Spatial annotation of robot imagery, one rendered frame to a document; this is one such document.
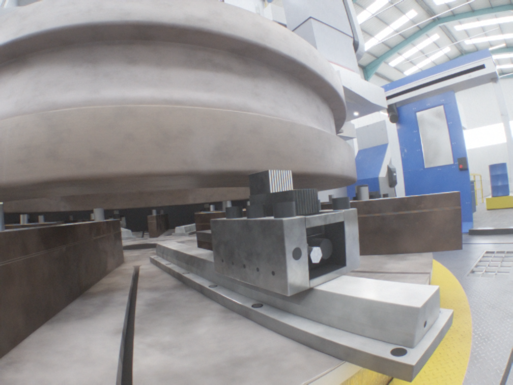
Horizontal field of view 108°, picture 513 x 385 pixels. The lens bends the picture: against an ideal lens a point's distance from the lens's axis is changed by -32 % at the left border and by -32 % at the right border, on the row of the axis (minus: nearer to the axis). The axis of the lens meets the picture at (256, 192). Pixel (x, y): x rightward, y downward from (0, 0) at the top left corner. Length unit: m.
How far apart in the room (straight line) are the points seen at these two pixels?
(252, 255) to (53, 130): 0.84
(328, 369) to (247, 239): 0.46
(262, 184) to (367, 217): 1.05
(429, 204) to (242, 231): 1.31
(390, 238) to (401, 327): 1.25
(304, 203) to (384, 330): 0.47
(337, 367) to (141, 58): 1.35
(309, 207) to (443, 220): 1.17
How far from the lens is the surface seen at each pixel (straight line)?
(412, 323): 0.66
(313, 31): 4.99
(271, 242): 0.76
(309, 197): 0.90
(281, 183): 0.97
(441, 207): 1.86
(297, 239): 0.75
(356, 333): 0.75
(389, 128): 6.57
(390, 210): 1.85
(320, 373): 0.69
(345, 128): 5.46
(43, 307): 1.22
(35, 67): 1.46
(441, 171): 4.77
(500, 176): 8.21
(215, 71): 1.37
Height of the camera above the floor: 0.72
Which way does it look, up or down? 3 degrees up
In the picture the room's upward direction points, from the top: 5 degrees counter-clockwise
